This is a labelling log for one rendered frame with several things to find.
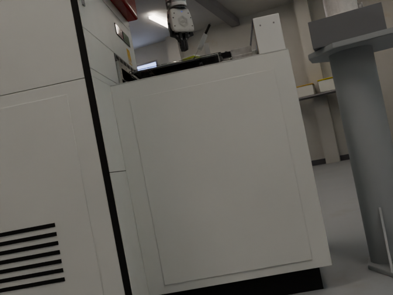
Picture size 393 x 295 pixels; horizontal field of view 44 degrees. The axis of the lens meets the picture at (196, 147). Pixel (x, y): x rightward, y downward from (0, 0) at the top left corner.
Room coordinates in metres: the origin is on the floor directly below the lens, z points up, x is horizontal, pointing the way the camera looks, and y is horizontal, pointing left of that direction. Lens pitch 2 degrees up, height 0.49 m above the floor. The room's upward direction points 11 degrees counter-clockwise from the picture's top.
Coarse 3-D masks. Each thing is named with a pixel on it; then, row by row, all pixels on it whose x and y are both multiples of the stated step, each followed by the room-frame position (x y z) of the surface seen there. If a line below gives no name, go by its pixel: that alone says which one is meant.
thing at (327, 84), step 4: (320, 80) 10.45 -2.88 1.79; (324, 80) 10.43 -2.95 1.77; (328, 80) 10.40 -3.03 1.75; (332, 80) 10.37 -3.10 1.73; (320, 84) 10.46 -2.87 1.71; (324, 84) 10.44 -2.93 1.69; (328, 84) 10.41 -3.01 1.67; (332, 84) 10.38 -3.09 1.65; (320, 88) 10.47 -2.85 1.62; (324, 88) 10.44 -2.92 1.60; (328, 88) 10.41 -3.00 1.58; (332, 88) 10.39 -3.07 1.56; (320, 92) 10.49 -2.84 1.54
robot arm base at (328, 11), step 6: (324, 0) 1.82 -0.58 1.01; (330, 0) 1.80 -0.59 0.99; (336, 0) 1.78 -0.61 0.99; (342, 0) 1.78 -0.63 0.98; (348, 0) 1.78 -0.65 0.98; (354, 0) 1.79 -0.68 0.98; (324, 6) 1.84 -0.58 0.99; (330, 6) 1.80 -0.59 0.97; (336, 6) 1.79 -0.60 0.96; (342, 6) 1.78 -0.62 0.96; (348, 6) 1.78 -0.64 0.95; (354, 6) 1.79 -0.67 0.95; (360, 6) 1.81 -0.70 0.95; (330, 12) 1.81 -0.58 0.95; (336, 12) 1.79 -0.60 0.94; (342, 12) 1.75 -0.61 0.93
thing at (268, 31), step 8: (264, 16) 1.71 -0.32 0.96; (272, 16) 1.70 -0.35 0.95; (256, 24) 1.71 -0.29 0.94; (264, 24) 1.71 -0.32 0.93; (272, 24) 1.71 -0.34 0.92; (280, 24) 1.70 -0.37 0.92; (256, 32) 1.71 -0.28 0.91; (264, 32) 1.71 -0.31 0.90; (272, 32) 1.71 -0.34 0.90; (280, 32) 1.70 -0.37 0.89; (264, 40) 1.71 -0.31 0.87; (272, 40) 1.71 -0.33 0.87; (280, 40) 1.70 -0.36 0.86; (264, 48) 1.71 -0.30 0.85; (272, 48) 1.71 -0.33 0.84; (280, 48) 1.70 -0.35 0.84
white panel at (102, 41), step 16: (80, 0) 1.52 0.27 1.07; (96, 0) 1.74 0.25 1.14; (80, 16) 1.50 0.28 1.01; (96, 16) 1.69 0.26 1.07; (112, 16) 1.96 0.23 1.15; (80, 32) 1.50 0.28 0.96; (96, 32) 1.65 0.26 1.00; (112, 32) 1.90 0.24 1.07; (128, 32) 2.25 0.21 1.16; (80, 48) 1.50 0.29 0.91; (96, 48) 1.61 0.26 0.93; (112, 48) 1.85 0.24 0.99; (128, 48) 2.17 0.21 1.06; (96, 64) 1.57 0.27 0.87; (112, 64) 1.80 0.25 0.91; (112, 80) 1.75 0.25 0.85; (128, 80) 2.15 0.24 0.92
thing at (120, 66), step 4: (116, 64) 1.86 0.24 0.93; (120, 64) 1.89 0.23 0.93; (120, 68) 1.87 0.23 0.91; (124, 68) 1.94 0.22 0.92; (128, 68) 2.02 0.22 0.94; (120, 72) 1.86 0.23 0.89; (124, 72) 1.97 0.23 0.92; (128, 72) 2.01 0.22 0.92; (120, 76) 1.86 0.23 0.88; (128, 76) 2.07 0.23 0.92; (120, 80) 1.86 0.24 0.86; (124, 80) 1.90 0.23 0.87
